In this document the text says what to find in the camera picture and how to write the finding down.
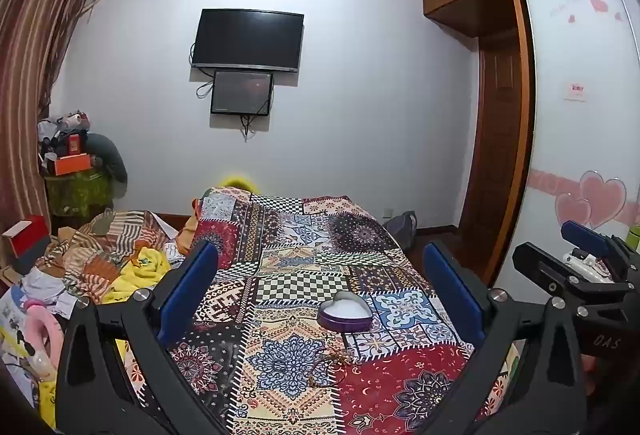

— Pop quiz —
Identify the pink plush ring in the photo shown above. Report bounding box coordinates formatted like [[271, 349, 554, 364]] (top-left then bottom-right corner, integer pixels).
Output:
[[20, 302, 63, 376]]

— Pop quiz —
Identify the white heart-printed wardrobe door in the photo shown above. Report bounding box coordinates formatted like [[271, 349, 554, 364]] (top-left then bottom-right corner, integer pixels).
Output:
[[492, 0, 640, 296]]

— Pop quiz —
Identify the brown wooden door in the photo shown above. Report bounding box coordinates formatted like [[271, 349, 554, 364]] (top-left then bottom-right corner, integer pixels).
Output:
[[460, 32, 523, 231]]

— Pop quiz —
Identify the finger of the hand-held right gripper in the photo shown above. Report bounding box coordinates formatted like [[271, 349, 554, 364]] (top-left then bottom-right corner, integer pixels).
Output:
[[560, 221, 640, 283], [512, 242, 633, 316]]

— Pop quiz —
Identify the yellow round object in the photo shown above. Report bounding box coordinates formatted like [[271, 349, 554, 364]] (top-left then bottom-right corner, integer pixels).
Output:
[[222, 175, 258, 191]]

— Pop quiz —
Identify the brown striped curtain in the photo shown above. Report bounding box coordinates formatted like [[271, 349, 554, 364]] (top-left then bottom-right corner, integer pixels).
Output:
[[0, 0, 103, 236]]

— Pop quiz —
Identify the green cloth-covered table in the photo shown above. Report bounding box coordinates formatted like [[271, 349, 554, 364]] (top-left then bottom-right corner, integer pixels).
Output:
[[45, 168, 113, 218]]

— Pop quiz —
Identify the yellow garment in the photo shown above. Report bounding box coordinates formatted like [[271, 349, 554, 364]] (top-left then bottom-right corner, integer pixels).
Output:
[[102, 246, 171, 306]]

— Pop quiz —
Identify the black wall television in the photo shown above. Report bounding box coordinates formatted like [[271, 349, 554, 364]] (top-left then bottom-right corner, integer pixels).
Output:
[[191, 8, 305, 73]]

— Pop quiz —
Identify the grey backpack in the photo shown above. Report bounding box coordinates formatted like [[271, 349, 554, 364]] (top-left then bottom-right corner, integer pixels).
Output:
[[385, 210, 418, 251]]

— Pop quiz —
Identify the small black wall monitor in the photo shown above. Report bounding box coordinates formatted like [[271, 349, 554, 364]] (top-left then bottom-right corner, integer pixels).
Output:
[[210, 70, 275, 117]]

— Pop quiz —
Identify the pile of small clutter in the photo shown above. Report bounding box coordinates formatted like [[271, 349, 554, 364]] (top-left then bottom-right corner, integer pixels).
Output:
[[37, 112, 91, 161]]

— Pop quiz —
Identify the red cord bracelet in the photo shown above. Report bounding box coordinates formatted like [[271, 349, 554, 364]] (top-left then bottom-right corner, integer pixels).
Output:
[[306, 350, 333, 390]]

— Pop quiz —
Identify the colourful patchwork blanket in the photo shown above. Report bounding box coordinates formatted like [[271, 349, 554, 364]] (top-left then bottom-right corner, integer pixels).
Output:
[[170, 188, 506, 435]]

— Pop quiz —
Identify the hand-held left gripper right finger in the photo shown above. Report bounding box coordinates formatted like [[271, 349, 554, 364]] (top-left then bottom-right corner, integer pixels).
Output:
[[422, 241, 588, 435]]

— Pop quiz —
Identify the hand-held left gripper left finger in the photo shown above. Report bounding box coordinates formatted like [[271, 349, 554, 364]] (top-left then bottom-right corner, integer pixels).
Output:
[[55, 240, 236, 435]]

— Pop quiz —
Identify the red box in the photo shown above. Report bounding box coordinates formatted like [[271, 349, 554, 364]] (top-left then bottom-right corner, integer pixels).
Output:
[[0, 215, 51, 261]]

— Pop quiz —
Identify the purple heart-shaped jewelry box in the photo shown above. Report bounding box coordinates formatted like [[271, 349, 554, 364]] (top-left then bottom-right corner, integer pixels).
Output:
[[317, 291, 373, 333]]

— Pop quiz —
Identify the white plastic object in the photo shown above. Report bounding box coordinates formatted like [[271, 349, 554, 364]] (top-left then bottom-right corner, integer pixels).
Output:
[[562, 250, 613, 283]]

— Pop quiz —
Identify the orange box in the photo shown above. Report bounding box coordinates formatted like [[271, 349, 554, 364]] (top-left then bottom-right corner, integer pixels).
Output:
[[54, 154, 93, 176]]

